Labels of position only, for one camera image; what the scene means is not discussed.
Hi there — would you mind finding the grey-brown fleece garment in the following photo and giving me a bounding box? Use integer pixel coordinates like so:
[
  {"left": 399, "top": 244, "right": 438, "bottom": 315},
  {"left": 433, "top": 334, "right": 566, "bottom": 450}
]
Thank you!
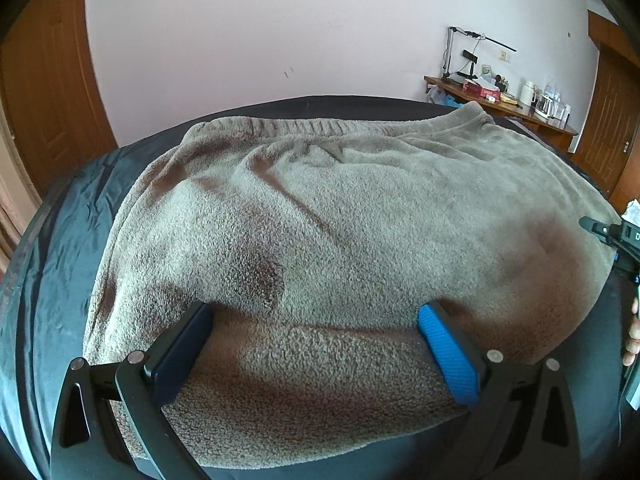
[{"left": 84, "top": 103, "right": 618, "bottom": 469}]

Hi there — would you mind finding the person's right hand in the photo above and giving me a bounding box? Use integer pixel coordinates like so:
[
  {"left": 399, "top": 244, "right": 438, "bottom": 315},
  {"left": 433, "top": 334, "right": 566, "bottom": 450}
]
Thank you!
[{"left": 622, "top": 298, "right": 640, "bottom": 367}]

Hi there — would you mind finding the light blue white quilt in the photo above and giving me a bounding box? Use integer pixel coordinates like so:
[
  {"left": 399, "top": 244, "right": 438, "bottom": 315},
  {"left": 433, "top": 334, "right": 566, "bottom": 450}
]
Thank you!
[{"left": 622, "top": 200, "right": 640, "bottom": 226}]

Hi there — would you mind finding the brown wooden wardrobe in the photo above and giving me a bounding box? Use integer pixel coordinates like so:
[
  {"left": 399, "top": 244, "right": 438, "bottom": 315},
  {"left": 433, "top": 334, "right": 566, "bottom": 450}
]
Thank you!
[{"left": 573, "top": 11, "right": 640, "bottom": 212}]

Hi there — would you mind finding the wooden desk with clutter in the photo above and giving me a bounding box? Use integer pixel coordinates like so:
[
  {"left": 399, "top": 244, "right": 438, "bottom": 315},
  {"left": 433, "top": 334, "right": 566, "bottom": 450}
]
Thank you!
[{"left": 424, "top": 76, "right": 578, "bottom": 153}]

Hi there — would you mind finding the red box on desk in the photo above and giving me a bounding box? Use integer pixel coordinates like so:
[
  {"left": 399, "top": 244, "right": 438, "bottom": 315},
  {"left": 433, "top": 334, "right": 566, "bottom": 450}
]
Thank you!
[{"left": 462, "top": 79, "right": 501, "bottom": 101}]

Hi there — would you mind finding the beige curtain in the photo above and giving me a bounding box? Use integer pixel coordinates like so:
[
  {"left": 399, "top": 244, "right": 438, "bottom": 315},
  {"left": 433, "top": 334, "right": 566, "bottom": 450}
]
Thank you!
[{"left": 0, "top": 110, "right": 41, "bottom": 278}]

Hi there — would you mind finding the black desk lamp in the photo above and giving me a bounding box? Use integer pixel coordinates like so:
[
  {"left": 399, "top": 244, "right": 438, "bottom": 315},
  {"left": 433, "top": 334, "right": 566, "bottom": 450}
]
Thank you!
[{"left": 440, "top": 26, "right": 518, "bottom": 81}]

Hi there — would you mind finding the brown wooden door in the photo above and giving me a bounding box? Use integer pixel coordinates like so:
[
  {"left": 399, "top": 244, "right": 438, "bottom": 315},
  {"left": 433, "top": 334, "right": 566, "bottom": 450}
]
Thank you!
[{"left": 1, "top": 0, "right": 117, "bottom": 194}]

